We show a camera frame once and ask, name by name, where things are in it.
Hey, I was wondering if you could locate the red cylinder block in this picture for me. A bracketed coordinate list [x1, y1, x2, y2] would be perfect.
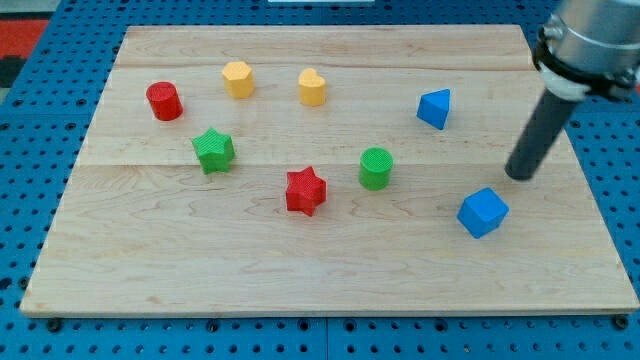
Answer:
[145, 81, 183, 121]

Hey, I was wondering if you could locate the blue triangle block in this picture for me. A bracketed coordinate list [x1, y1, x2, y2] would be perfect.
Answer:
[416, 89, 451, 130]

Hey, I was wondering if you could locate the blue cube block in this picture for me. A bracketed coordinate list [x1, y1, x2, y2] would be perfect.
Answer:
[457, 187, 510, 239]

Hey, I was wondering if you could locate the green star block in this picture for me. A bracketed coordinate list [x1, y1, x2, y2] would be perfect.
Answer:
[191, 128, 235, 175]

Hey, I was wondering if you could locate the green cylinder block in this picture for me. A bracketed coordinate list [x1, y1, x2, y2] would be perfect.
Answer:
[359, 147, 394, 191]

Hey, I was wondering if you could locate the red star block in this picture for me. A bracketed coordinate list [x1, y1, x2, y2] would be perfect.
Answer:
[285, 166, 327, 216]

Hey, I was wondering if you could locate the light wooden board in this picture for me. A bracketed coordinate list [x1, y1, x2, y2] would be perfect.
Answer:
[21, 25, 639, 318]

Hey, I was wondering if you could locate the yellow heart block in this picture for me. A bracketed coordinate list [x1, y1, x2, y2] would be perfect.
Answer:
[298, 68, 327, 106]

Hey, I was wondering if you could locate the yellow hexagon block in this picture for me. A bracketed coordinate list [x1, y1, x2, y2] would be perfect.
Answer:
[222, 61, 255, 99]

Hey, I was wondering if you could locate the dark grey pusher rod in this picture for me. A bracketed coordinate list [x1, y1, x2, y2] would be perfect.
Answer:
[505, 90, 579, 181]

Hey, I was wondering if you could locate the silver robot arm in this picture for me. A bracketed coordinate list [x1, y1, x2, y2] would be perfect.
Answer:
[532, 0, 639, 102]

